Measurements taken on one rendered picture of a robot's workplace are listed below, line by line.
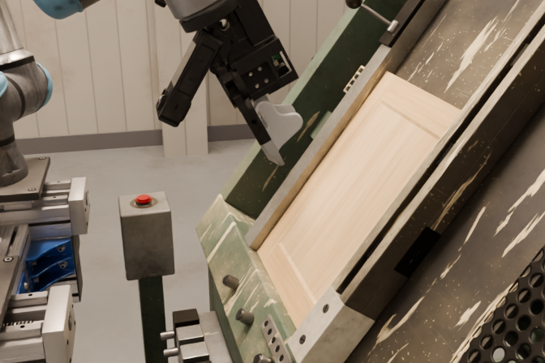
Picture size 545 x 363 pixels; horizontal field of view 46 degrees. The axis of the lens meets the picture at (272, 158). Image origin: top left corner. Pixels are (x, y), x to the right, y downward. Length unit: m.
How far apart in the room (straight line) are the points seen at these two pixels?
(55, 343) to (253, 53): 0.59
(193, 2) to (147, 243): 0.98
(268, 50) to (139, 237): 0.95
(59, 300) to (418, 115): 0.71
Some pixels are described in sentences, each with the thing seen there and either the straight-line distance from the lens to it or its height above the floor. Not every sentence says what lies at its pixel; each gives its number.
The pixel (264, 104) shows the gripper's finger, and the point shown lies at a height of 1.39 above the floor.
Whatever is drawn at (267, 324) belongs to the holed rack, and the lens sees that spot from 1.22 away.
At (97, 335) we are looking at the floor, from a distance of 2.77.
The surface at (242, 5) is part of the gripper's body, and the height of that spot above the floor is 1.50.
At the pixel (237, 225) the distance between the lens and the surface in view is 1.52.
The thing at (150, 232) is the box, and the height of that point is 0.88.
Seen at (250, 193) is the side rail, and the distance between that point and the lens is 1.65.
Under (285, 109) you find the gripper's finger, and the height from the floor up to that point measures 1.37.
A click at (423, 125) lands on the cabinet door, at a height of 1.24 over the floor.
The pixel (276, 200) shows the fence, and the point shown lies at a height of 1.00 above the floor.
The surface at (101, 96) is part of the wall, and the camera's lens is 4.66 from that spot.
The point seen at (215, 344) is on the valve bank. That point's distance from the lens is 1.42.
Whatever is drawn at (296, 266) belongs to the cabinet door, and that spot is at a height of 0.94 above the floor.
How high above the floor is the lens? 1.60
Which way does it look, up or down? 21 degrees down
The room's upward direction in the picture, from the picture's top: straight up
